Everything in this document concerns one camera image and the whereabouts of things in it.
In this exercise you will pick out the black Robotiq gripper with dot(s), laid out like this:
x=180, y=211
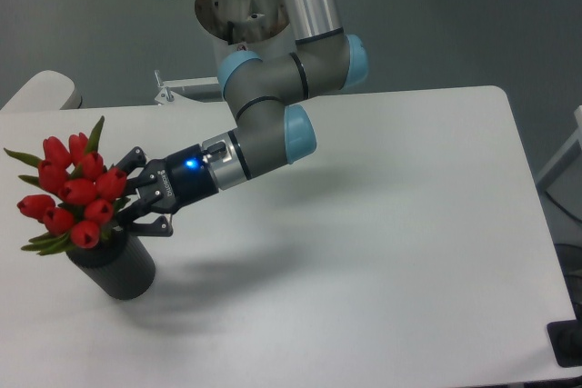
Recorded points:
x=164, y=187

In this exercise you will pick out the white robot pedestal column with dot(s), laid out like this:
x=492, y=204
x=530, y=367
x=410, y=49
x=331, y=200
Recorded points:
x=261, y=26

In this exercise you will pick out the white pedestal base bracket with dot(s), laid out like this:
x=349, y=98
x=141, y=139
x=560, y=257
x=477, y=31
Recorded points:
x=204, y=89

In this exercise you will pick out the white furniture at right edge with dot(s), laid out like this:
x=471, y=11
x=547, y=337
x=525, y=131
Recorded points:
x=565, y=156

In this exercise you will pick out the dark grey ribbed vase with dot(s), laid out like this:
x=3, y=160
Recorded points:
x=122, y=268

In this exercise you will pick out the black clamp at table edge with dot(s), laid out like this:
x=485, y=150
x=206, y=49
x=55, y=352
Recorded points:
x=565, y=338

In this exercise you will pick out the red tulip bouquet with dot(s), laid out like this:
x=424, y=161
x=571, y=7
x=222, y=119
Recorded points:
x=79, y=197

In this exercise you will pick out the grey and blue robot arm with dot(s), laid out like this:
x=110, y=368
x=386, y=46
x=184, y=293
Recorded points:
x=264, y=96

